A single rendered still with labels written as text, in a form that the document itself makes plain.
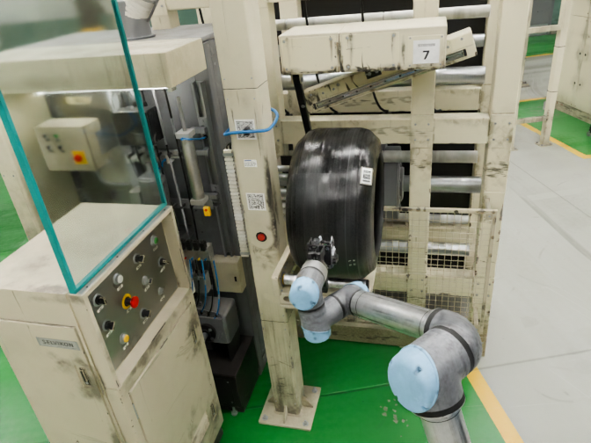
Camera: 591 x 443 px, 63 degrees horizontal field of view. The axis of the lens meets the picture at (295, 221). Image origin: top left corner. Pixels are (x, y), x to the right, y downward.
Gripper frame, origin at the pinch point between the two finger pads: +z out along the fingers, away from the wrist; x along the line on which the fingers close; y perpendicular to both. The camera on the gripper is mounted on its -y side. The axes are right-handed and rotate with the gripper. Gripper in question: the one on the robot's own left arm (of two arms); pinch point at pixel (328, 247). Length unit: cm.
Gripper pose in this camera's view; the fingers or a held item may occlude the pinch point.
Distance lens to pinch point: 156.2
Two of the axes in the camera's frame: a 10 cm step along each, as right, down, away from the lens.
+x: -9.7, -0.4, 2.5
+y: -0.6, -9.2, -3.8
